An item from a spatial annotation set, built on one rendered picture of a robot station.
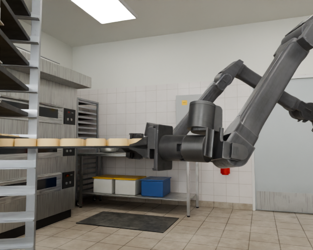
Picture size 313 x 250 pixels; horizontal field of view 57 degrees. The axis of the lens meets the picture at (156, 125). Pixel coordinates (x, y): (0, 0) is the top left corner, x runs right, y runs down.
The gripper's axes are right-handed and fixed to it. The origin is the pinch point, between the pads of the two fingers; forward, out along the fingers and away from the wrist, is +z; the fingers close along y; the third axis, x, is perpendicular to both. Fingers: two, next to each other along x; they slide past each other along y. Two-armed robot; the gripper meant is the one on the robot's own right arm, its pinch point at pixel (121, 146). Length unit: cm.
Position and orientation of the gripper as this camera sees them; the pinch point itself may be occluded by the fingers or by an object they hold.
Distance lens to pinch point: 108.3
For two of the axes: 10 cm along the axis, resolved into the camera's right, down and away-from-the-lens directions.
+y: 0.3, -10.0, 0.6
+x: 8.3, -0.1, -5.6
